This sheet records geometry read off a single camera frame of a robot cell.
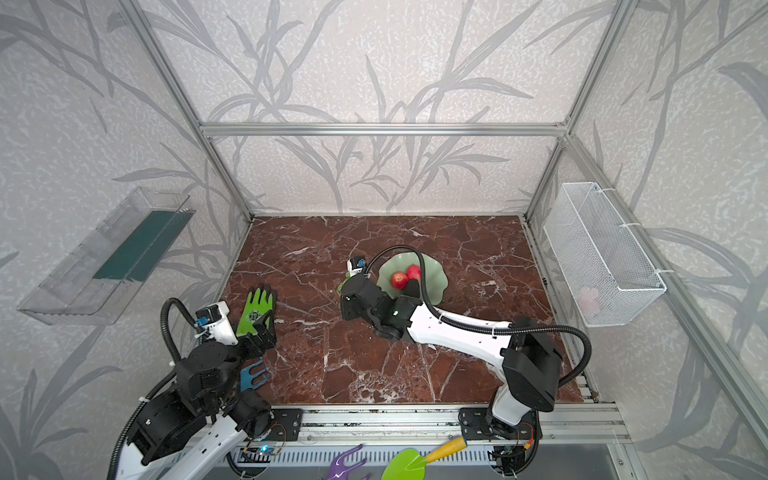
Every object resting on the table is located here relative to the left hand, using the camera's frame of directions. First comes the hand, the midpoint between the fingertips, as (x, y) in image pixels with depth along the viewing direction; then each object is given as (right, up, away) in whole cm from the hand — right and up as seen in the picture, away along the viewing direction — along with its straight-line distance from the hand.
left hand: (265, 308), depth 69 cm
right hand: (+17, +5, +9) cm, 20 cm away
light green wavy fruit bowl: (+43, +4, +30) cm, 53 cm away
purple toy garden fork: (+18, -36, -1) cm, 40 cm away
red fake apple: (+36, +5, +30) cm, 47 cm away
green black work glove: (-13, -3, +25) cm, 28 cm away
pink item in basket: (+79, +1, +4) cm, 79 cm away
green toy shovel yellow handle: (+34, -36, 0) cm, 49 cm away
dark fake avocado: (+35, +1, +26) cm, 44 cm away
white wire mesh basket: (+75, +9, -8) cm, 76 cm away
